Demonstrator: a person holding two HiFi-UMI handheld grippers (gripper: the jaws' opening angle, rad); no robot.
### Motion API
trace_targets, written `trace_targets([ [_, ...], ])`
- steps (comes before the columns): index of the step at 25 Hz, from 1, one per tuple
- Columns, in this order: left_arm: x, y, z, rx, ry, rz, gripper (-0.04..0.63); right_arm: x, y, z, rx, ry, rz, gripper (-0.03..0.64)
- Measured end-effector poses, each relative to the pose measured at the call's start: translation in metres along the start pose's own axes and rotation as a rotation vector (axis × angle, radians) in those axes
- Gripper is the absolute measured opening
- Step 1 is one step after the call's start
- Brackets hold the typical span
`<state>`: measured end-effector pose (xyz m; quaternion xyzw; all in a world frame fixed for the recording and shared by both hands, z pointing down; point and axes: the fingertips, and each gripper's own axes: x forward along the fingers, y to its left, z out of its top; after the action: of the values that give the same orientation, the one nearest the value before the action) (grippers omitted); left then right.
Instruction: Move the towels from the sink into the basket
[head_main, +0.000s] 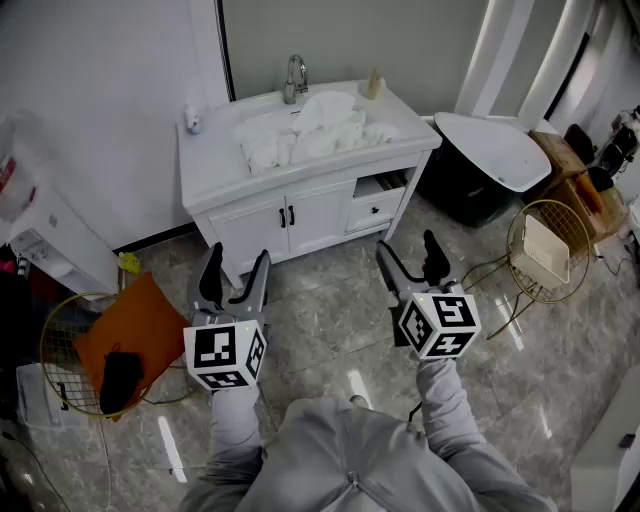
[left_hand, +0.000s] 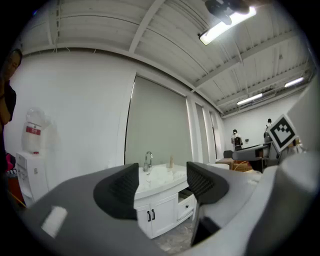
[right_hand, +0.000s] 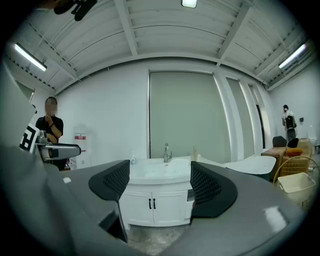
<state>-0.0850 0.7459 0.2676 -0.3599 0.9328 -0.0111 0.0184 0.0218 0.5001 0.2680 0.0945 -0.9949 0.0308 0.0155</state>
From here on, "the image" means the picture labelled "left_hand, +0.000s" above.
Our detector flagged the clear water bottle red label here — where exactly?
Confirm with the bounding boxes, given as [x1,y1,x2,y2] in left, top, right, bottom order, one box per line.
[21,107,51,155]

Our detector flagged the white vanity cabinet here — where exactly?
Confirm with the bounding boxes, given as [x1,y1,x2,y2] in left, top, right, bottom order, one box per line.
[133,184,198,240]

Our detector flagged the white water dispenser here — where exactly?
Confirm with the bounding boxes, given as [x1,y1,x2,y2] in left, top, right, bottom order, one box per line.
[15,151,50,207]

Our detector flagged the white cloth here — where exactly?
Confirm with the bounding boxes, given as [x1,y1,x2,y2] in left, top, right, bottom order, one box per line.
[147,165,188,185]

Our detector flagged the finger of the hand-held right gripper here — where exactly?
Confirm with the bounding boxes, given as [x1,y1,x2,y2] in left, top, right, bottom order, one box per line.
[232,149,270,161]

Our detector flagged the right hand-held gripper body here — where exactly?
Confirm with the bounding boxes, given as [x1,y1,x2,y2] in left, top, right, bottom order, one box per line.
[266,114,303,161]

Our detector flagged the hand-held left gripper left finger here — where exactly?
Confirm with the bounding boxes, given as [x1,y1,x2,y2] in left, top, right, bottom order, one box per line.
[21,163,173,256]

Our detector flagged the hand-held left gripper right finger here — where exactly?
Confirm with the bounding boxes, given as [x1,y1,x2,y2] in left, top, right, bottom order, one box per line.
[179,161,261,256]

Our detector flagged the long ceiling light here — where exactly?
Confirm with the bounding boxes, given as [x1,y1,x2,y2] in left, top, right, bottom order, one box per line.
[236,92,264,106]
[284,76,305,88]
[198,6,258,46]

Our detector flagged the chrome faucet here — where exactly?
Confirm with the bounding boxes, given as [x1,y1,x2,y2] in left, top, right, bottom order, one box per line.
[143,150,154,173]

